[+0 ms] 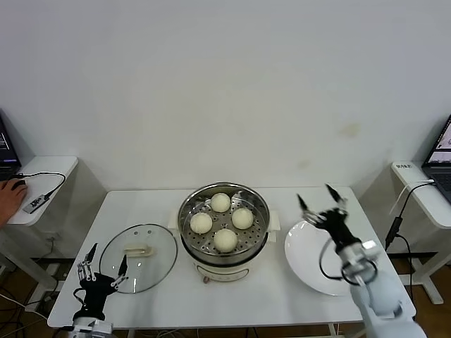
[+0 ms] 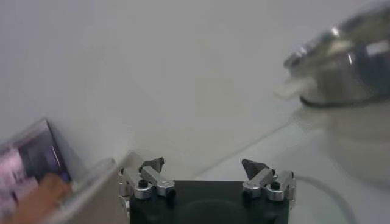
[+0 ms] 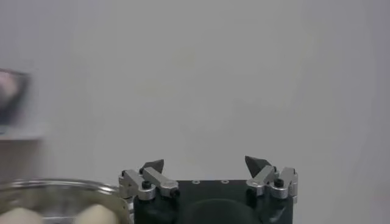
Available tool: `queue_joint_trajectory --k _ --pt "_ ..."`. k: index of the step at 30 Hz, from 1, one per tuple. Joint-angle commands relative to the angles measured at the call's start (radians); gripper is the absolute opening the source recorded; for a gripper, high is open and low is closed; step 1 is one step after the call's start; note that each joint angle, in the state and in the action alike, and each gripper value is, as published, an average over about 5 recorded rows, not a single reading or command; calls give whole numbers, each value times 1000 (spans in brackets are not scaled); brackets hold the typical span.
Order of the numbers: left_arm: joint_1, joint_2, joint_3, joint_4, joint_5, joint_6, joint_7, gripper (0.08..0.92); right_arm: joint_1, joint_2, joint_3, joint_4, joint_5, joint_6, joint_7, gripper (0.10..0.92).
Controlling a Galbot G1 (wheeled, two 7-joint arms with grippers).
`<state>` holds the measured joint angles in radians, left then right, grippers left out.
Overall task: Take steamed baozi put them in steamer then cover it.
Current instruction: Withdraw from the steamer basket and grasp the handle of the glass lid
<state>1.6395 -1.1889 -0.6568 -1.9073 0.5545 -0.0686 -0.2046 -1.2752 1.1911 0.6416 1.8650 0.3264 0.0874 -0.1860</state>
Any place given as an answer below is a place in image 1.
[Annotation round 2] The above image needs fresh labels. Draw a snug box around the grey laptop with pink screen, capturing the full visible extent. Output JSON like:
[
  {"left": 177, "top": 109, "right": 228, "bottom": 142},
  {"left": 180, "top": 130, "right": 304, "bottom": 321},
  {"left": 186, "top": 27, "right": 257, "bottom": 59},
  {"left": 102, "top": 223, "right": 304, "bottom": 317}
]
[{"left": 421, "top": 118, "right": 451, "bottom": 204}]

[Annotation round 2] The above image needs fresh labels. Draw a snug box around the round white plate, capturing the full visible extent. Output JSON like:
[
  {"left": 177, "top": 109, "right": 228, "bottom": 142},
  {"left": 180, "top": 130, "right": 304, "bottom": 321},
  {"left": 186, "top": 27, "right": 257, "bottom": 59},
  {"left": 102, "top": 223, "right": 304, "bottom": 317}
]
[{"left": 284, "top": 218, "right": 373, "bottom": 296}]

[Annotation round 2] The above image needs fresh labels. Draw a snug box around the person's bare hand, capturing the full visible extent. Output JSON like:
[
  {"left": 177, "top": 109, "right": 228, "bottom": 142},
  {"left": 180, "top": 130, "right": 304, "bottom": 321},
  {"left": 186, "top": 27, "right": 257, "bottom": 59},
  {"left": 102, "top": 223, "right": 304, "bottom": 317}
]
[{"left": 0, "top": 178, "right": 29, "bottom": 226}]

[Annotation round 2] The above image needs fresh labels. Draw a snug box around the white side desk with hub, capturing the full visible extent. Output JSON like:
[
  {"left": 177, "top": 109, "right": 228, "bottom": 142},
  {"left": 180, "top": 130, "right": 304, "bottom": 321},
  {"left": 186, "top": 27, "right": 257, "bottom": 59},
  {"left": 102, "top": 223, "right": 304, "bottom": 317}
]
[{"left": 0, "top": 156, "right": 80, "bottom": 293}]

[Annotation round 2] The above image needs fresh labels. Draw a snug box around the white steamed baozi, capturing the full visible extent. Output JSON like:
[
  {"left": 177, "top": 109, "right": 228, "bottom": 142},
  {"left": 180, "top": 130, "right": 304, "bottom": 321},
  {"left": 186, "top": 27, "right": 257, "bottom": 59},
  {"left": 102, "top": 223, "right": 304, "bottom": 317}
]
[
  {"left": 190, "top": 212, "right": 214, "bottom": 235},
  {"left": 210, "top": 192, "right": 233, "bottom": 213},
  {"left": 214, "top": 228, "right": 238, "bottom": 253},
  {"left": 231, "top": 207, "right": 255, "bottom": 230}
]

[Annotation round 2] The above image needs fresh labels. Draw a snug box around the cream electric cooking pot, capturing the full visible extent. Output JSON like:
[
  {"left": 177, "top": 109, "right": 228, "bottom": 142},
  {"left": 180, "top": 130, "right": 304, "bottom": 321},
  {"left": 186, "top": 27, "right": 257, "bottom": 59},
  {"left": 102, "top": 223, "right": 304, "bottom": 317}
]
[{"left": 168, "top": 209, "right": 282, "bottom": 284}]

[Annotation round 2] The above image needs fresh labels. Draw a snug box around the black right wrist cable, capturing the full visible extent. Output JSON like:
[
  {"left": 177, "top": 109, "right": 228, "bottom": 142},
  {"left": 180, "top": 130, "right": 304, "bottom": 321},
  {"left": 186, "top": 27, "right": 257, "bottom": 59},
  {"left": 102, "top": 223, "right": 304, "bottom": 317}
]
[{"left": 318, "top": 237, "right": 353, "bottom": 282}]

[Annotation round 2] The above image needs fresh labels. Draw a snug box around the white side desk with label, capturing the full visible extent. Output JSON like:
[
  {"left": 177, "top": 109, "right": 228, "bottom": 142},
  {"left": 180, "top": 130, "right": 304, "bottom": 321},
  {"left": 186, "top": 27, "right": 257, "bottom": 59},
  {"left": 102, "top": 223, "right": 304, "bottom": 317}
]
[{"left": 385, "top": 161, "right": 451, "bottom": 306}]

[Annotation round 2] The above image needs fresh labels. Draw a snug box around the white laptop cable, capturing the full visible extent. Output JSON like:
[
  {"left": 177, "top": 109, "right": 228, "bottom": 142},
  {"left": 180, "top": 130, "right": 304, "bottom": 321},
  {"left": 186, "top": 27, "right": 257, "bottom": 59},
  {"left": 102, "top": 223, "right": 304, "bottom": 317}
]
[{"left": 389, "top": 179, "right": 436, "bottom": 219}]

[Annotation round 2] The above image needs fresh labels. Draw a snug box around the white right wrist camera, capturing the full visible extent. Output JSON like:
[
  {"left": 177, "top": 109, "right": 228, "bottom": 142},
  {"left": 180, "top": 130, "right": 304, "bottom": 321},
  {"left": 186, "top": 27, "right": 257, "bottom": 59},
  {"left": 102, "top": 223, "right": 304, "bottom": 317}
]
[{"left": 359, "top": 240, "right": 381, "bottom": 257}]

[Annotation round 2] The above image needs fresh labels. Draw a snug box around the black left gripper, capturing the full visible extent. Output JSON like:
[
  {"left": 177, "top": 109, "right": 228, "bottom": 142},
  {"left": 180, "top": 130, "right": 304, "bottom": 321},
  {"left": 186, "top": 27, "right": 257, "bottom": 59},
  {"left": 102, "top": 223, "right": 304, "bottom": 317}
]
[{"left": 76, "top": 242, "right": 130, "bottom": 320}]

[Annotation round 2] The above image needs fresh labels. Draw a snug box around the black laptop with dark screen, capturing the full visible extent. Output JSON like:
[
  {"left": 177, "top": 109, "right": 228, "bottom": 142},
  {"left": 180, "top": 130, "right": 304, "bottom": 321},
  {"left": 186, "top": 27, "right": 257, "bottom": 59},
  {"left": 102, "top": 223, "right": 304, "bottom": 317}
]
[{"left": 0, "top": 107, "right": 22, "bottom": 182}]

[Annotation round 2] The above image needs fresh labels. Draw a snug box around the perforated steel steamer basket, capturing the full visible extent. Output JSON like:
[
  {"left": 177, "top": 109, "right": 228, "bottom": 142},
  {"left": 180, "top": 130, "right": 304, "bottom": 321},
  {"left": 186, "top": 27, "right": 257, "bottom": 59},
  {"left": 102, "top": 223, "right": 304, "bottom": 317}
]
[{"left": 178, "top": 182, "right": 272, "bottom": 263}]

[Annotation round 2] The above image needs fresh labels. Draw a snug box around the round glass pot lid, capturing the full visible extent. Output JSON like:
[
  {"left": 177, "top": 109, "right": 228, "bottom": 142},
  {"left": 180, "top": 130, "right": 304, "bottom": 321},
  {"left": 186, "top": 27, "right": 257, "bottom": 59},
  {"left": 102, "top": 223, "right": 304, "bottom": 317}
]
[{"left": 99, "top": 223, "right": 179, "bottom": 294}]

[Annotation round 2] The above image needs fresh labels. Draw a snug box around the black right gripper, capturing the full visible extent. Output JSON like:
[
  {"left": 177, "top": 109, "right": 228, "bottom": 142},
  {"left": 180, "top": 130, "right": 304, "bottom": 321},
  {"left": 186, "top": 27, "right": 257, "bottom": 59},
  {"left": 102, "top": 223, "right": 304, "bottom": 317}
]
[{"left": 297, "top": 182, "right": 362, "bottom": 249}]

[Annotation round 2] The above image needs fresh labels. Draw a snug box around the black usb hub cable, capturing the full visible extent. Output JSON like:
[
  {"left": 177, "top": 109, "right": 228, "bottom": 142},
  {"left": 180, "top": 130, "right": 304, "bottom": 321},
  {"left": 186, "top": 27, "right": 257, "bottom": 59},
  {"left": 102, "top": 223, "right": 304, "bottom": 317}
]
[{"left": 17, "top": 171, "right": 67, "bottom": 199}]

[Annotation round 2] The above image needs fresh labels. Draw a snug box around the grey usb hub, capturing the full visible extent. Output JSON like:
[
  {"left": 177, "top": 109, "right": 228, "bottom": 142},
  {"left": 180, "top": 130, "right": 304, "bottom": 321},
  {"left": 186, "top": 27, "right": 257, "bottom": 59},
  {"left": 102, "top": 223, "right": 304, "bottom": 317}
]
[{"left": 23, "top": 193, "right": 49, "bottom": 213}]

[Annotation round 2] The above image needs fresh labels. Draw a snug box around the black cable with inline adapter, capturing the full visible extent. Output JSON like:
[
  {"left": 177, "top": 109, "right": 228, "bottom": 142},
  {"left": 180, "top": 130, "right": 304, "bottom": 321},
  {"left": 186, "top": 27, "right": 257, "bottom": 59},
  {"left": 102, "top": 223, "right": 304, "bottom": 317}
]
[{"left": 385, "top": 181, "right": 438, "bottom": 287}]

